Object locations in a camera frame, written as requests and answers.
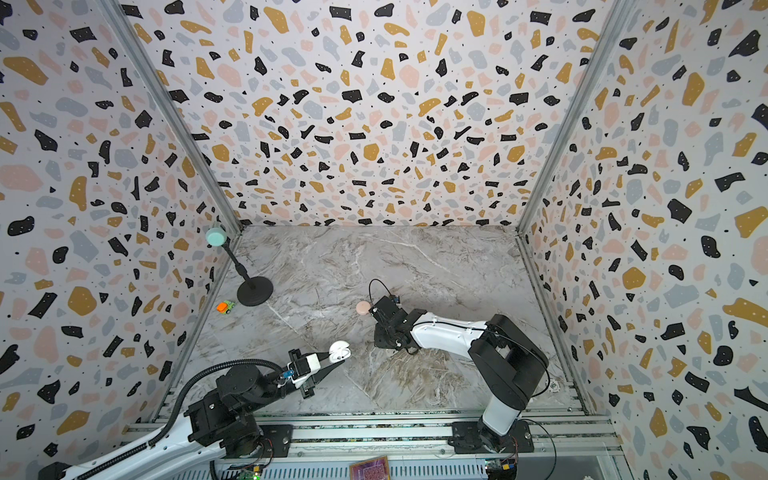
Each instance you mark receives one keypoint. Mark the small orange green toy car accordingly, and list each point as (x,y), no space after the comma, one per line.
(225,307)

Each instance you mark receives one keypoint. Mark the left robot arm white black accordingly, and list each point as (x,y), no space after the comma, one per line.
(213,418)

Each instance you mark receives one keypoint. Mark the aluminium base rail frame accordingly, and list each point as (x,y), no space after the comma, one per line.
(544,444)

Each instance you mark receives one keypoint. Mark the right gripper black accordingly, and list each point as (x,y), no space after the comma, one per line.
(383,315)

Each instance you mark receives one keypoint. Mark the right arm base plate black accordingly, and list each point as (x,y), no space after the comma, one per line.
(492,438)

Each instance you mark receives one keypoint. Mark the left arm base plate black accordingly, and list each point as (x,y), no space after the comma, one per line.
(253,441)

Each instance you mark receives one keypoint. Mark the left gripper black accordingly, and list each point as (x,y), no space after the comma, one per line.
(309,389)

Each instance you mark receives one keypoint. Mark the green microphone on black stand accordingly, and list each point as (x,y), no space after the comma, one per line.
(254,290)

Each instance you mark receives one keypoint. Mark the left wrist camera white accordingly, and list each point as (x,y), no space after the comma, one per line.
(301,367)

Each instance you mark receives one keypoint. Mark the white earbud charging case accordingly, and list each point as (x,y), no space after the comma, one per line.
(339,351)

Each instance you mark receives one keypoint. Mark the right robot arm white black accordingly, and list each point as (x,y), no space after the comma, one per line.
(511,365)

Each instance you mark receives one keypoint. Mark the pink circuit board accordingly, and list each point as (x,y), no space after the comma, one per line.
(372,469)

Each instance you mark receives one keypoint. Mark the pink earbud charging case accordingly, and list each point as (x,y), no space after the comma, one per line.
(363,308)

